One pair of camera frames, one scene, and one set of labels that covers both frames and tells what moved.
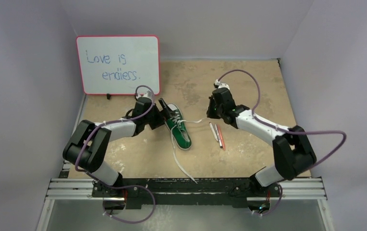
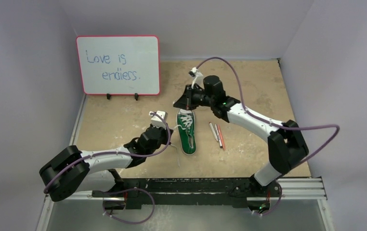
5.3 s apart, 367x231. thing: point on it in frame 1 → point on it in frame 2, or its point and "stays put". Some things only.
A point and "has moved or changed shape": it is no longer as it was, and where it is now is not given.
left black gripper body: (155, 118) → (163, 139)
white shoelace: (176, 118) → (187, 120)
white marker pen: (213, 131) stays put
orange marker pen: (221, 137) stays put
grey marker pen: (218, 135) stays put
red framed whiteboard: (118, 65) stays put
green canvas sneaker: (177, 128) has moved or changed shape
